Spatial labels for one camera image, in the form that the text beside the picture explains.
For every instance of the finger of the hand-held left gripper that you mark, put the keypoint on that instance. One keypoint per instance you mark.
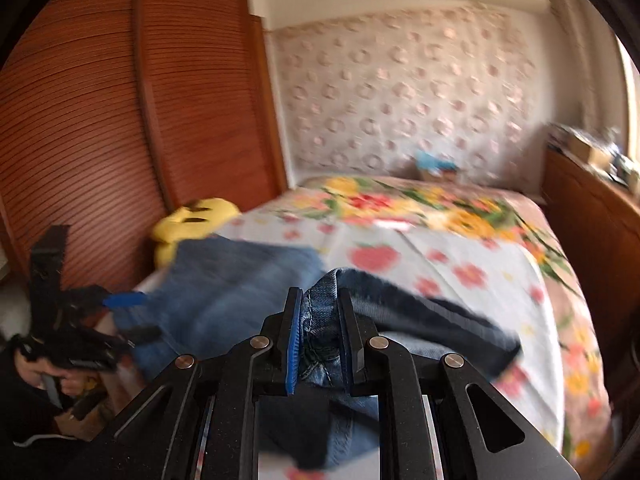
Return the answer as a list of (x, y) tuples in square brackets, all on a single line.
[(125, 300), (142, 335)]

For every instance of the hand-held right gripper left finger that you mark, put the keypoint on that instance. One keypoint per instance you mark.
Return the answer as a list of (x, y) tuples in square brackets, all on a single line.
[(295, 345)]

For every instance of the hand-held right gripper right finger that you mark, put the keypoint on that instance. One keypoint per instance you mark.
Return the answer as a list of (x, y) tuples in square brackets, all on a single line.
[(350, 350)]

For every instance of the blue denim pants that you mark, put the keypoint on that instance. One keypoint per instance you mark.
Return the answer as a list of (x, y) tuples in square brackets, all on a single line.
[(225, 285)]

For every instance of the person's left hand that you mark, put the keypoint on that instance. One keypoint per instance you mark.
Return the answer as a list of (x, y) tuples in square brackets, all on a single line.
[(30, 372)]

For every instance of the white flowered bed sheet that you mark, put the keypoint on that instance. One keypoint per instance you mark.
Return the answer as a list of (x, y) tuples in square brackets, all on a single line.
[(380, 260)]

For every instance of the yellow plush toy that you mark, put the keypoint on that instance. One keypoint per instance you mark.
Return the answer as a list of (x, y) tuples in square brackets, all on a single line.
[(195, 217)]

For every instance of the person's black clothing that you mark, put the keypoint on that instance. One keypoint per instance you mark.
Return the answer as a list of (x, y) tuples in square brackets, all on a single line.
[(30, 435)]

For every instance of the brown wooden slatted wardrobe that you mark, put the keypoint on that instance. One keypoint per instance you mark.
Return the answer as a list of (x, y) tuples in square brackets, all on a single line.
[(100, 110)]

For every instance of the pink floral bed blanket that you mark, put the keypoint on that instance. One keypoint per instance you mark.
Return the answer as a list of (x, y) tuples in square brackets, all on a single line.
[(500, 220)]

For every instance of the cardboard box with blue bag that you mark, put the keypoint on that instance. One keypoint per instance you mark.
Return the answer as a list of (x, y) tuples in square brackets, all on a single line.
[(436, 166)]

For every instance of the brown wooden side cabinet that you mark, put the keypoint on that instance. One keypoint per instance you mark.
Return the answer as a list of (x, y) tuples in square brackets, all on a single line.
[(590, 240)]

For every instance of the open brown cardboard box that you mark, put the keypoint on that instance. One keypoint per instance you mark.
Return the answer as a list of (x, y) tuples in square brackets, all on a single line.
[(587, 149)]

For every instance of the pink circle-patterned wall curtain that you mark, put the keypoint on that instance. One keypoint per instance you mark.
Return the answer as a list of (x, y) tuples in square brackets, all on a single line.
[(400, 90)]

